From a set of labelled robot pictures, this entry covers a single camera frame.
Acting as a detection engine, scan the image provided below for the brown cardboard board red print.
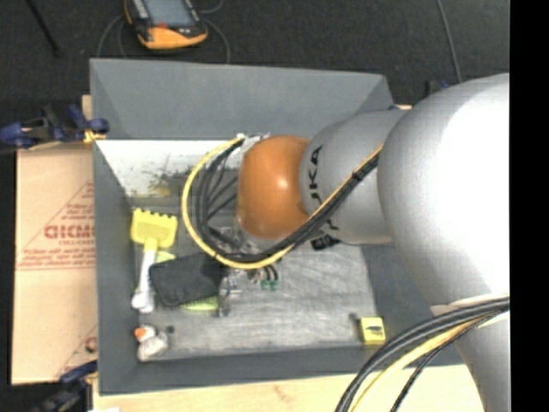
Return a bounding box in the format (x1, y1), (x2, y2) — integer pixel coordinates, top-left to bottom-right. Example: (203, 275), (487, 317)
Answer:
(9, 141), (100, 386)

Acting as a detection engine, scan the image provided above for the black cloth pouch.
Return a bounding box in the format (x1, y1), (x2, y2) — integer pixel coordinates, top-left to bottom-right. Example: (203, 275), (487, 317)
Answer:
(148, 252), (229, 309)

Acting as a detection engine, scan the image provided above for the white toy duck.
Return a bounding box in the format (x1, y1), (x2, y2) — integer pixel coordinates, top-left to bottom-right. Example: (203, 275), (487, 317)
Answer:
(134, 324), (170, 362)

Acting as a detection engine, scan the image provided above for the yellow and white toy rake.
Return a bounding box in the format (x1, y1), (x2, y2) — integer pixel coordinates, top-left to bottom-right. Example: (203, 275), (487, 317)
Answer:
(130, 207), (179, 315)

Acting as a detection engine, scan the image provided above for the small yellow and black box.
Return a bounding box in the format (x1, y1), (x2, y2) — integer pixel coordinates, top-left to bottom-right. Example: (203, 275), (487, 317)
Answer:
(359, 316), (387, 346)

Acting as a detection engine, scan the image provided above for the grey metal bin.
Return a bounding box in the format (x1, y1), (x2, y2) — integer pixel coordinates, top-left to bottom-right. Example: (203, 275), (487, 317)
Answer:
(88, 58), (463, 395)

